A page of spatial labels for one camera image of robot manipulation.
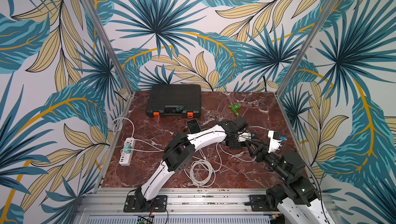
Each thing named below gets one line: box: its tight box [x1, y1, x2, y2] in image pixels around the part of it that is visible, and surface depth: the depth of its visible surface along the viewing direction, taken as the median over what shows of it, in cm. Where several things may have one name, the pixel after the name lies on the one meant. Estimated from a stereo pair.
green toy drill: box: [227, 103, 241, 116], surface depth 112 cm
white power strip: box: [119, 137, 136, 167], surface depth 87 cm
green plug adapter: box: [123, 143, 132, 154], surface depth 86 cm
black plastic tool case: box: [145, 84, 203, 119], surface depth 105 cm
